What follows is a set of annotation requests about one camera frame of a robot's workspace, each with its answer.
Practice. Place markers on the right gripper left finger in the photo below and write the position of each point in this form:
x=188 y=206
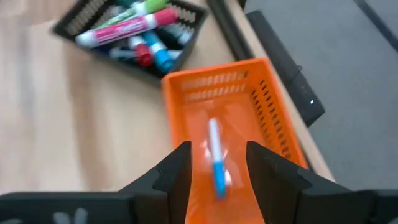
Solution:
x=168 y=202

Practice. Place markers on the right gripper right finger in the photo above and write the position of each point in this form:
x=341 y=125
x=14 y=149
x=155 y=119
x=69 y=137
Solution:
x=289 y=202

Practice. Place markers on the blue-capped white marker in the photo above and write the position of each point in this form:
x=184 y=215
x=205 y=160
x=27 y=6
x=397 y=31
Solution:
x=217 y=168

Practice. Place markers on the light blue Expo marker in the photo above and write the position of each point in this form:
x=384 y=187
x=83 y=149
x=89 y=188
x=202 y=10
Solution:
x=161 y=57

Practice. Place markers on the red Expo marker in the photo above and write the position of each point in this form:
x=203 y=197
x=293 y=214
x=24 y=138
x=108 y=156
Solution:
x=143 y=54

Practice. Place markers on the dark blue Expo marker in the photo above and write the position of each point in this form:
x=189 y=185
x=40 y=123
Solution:
x=121 y=53

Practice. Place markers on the magenta Expo marker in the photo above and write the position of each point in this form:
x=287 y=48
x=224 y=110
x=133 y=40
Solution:
x=124 y=29

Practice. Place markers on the light green Expo marker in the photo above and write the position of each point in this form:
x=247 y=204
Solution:
x=149 y=5

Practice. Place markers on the orange mesh basket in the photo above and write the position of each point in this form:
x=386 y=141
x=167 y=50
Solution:
x=217 y=93

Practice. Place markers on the black power strip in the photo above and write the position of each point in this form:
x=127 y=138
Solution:
x=289 y=77

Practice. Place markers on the black mesh basket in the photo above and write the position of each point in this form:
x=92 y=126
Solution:
x=71 y=28

